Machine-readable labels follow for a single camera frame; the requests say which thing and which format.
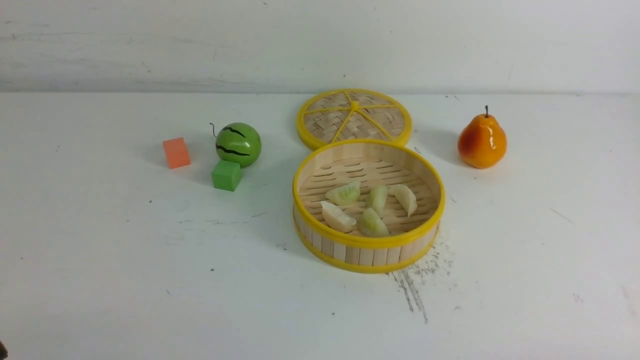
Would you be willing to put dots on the orange yellow toy pear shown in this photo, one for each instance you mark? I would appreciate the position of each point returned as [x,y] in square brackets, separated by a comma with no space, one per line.
[483,142]

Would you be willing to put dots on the white pleated dumpling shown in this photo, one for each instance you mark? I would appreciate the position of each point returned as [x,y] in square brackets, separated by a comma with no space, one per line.
[405,197]

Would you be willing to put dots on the pale green dumpling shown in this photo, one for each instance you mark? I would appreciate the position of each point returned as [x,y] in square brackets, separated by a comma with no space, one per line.
[377,198]

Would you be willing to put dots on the bamboo steamer tray yellow rim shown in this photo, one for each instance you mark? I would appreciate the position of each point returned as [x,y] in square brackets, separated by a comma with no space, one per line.
[372,163]

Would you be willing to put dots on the bamboo steamer lid yellow rim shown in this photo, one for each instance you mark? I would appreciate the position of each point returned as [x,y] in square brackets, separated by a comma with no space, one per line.
[352,113]

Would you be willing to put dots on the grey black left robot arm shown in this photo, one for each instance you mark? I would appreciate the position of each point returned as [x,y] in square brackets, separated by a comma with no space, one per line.
[4,354]

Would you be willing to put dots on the orange foam cube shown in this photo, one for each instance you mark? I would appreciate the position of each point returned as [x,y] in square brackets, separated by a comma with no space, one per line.
[176,152]

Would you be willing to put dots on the green toy watermelon ball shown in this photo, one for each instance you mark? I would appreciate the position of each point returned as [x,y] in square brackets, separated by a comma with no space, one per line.
[237,142]

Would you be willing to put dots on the green foam cube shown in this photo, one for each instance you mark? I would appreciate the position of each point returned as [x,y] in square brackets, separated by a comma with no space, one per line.
[226,175]

